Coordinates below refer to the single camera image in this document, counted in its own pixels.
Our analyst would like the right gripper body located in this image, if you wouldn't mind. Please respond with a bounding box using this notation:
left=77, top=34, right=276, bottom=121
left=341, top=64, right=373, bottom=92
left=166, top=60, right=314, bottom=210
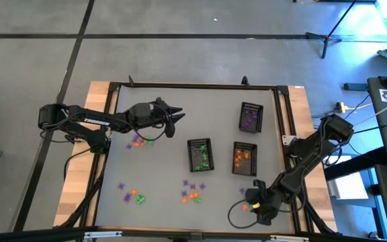
left=246, top=180, right=284, bottom=218

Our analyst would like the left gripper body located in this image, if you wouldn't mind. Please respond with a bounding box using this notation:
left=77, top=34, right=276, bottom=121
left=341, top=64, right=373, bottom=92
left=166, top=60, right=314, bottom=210
left=128, top=97, right=176, bottom=138

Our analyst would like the black slotted plastic basket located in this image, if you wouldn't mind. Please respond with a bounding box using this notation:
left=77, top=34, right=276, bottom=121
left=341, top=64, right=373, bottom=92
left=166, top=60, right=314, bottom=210
left=187, top=138, right=215, bottom=173
left=232, top=141, right=259, bottom=177
left=239, top=102, right=265, bottom=134

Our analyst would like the grey table mat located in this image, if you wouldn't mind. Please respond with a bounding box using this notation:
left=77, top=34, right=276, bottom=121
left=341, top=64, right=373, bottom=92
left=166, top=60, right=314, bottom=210
left=95, top=86, right=290, bottom=233

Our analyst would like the white box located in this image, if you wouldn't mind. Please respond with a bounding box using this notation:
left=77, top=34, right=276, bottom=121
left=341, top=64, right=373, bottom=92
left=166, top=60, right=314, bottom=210
left=327, top=171, right=370, bottom=200

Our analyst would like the black tripod stand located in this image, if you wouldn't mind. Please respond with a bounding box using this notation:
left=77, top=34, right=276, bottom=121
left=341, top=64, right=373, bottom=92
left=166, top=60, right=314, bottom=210
left=306, top=0, right=359, bottom=60

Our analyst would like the black metal table frame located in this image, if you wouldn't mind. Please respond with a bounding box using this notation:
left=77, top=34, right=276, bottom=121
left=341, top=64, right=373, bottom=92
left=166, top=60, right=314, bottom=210
left=54, top=75, right=337, bottom=242

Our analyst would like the silver metal bracket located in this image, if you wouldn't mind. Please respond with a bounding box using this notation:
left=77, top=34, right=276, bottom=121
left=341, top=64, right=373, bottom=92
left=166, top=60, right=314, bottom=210
left=269, top=235, right=310, bottom=242
left=83, top=231, right=123, bottom=239

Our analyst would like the black sleeved gripper cable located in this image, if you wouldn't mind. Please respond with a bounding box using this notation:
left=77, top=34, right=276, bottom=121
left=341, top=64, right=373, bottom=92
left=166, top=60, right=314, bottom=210
left=226, top=199, right=260, bottom=230

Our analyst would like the black frame beam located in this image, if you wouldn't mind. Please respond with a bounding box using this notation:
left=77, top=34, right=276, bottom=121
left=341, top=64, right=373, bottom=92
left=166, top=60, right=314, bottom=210
left=0, top=227, right=99, bottom=242

